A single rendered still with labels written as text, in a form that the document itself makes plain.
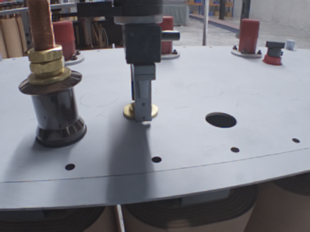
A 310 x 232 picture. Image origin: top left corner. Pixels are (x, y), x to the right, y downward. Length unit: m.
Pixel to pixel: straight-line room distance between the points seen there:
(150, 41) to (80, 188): 0.20
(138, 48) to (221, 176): 0.20
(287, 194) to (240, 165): 0.45
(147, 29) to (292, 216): 0.71
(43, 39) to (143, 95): 0.16
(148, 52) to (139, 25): 0.04
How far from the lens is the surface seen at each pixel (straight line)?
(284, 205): 0.79
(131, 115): 0.39
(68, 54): 0.78
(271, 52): 0.84
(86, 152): 0.33
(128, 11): 0.33
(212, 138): 0.36
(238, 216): 0.63
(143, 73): 0.31
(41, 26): 0.32
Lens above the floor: 1.56
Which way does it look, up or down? 29 degrees down
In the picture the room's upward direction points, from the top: straight up
